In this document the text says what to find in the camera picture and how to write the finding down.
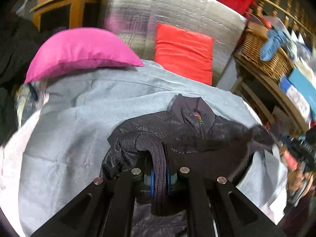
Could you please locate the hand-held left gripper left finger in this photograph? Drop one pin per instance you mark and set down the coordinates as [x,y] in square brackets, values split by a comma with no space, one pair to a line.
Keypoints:
[151,184]

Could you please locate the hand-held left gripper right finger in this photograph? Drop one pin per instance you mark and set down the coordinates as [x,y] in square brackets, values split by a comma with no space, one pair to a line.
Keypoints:
[169,181]

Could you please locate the dark quilted jacket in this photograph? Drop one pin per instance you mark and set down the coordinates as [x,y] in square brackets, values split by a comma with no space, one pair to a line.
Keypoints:
[192,138]

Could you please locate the person's right hand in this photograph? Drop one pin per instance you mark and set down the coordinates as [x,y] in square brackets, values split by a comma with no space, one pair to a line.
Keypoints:
[297,180]

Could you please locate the white patterned tissue pack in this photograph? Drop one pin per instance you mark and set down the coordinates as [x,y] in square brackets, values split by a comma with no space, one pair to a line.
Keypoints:
[296,98]

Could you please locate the light blue cardboard box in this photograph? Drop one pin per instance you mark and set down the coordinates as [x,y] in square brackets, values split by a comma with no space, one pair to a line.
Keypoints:
[305,84]

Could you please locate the wooden bench table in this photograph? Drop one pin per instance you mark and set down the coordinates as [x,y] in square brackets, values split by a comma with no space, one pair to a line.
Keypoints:
[261,88]

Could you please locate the grey blanket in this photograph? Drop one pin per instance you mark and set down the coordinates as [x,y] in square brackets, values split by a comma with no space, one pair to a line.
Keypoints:
[74,140]

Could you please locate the wicker basket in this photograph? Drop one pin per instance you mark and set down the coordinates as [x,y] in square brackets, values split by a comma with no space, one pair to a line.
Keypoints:
[271,64]

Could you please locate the blue cloth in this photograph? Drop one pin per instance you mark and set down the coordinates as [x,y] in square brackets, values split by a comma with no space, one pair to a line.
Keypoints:
[272,44]

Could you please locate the orange-red cushion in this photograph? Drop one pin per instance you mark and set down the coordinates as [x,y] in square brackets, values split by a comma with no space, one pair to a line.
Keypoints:
[185,54]

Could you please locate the magenta pillow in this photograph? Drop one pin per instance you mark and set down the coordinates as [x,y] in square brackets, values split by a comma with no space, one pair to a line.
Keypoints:
[79,51]

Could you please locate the wooden stair railing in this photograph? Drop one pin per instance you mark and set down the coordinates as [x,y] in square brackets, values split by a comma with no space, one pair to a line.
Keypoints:
[279,0]

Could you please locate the silver foil-wrapped panel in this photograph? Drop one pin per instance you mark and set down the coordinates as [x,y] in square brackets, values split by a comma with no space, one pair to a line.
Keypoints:
[138,12]

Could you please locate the wooden pillar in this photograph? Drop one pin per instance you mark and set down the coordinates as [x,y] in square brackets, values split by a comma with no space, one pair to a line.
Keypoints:
[74,2]

